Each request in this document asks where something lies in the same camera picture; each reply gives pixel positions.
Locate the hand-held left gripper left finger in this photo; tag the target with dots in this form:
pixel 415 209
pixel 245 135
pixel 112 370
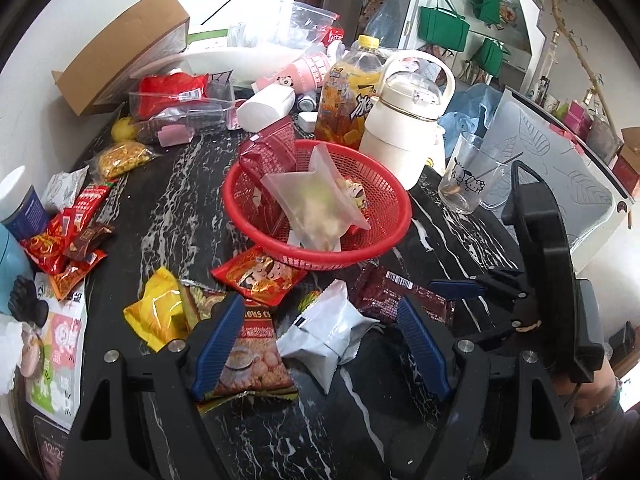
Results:
pixel 220 345

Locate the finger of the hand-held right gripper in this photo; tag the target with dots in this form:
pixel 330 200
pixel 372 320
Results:
pixel 457 288
pixel 510 327

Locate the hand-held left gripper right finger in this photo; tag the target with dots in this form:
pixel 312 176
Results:
pixel 425 350

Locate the dark maroon snack packet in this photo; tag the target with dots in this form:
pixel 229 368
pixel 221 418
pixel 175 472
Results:
pixel 385 290

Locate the yellow snack packet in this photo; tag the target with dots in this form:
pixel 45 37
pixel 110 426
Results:
pixel 155 310

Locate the red cartoon candy packet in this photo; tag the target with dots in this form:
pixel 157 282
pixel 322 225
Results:
pixel 260 275

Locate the silver snack packet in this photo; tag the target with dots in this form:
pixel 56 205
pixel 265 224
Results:
pixel 325 335

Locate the red plastic basket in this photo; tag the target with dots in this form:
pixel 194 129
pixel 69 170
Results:
pixel 380 220

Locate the clear zip bag of snacks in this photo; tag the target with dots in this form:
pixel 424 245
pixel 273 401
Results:
pixel 310 200

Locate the dark red snack packet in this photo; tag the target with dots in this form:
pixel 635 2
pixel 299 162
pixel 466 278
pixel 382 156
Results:
pixel 270 160

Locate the person's right forearm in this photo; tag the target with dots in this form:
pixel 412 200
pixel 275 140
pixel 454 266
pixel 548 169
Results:
pixel 595 395

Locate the bag of yellow snacks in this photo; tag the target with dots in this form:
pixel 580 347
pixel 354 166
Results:
pixel 122 159

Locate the brown nut snack packet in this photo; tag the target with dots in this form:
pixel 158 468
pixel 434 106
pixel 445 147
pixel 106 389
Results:
pixel 255 355

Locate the grey leaf pattern chair cushion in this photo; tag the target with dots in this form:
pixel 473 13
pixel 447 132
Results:
pixel 590 195

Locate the small green yellow candy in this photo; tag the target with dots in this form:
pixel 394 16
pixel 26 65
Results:
pixel 310 301

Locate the cartoon print glass cup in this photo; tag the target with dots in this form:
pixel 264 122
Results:
pixel 465 180

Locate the person's dark clothing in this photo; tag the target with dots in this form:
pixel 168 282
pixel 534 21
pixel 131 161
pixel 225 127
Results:
pixel 605 437

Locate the pink boxes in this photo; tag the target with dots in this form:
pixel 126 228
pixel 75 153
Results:
pixel 579 117

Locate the pink green printed packet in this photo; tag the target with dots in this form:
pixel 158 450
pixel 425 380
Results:
pixel 60 355

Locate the small orange red packet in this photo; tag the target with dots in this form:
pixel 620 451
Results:
pixel 75 272

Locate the small dark brown packet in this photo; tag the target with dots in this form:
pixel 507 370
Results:
pixel 90 237

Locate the blue plastic bag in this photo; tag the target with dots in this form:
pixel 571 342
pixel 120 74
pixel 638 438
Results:
pixel 470 110

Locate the long red sachet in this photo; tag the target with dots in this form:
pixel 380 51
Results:
pixel 87 202

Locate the black hair claw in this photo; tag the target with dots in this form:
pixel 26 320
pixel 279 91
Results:
pixel 27 300

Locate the black phone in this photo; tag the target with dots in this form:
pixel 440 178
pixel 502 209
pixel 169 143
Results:
pixel 50 447

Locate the red gold snack packet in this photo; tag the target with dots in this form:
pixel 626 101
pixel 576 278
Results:
pixel 47 245

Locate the crumpled white tissue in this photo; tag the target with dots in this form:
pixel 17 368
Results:
pixel 10 355

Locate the orange juice bottle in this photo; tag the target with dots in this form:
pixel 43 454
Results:
pixel 340 110

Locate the light blue humidifier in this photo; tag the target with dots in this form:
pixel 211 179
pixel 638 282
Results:
pixel 12 270

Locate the small white packet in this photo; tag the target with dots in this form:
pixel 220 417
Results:
pixel 62 187

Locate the small white box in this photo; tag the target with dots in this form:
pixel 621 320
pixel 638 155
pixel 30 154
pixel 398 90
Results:
pixel 309 121

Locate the clear plastic container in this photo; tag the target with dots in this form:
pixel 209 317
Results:
pixel 200 112

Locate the yellow lemon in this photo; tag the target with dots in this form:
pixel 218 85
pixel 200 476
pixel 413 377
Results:
pixel 122 129

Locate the blue jar with white lid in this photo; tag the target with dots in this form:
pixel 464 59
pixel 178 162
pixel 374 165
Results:
pixel 25 210

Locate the small grey can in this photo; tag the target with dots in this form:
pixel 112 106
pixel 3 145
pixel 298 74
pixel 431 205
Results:
pixel 306 102

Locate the red plastic bag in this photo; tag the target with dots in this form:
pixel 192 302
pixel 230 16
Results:
pixel 170 91

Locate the pink paper cup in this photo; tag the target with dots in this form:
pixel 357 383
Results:
pixel 300 72

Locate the white basin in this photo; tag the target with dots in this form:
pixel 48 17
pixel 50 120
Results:
pixel 240 65

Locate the red label cola bottle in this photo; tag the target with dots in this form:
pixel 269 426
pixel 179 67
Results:
pixel 334 35

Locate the empty clear zip bag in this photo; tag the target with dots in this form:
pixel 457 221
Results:
pixel 310 25

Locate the green white carton box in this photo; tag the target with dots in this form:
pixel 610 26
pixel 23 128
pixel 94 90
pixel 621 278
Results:
pixel 207 37

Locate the brown cardboard box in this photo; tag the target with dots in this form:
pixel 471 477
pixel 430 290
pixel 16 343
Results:
pixel 125 45

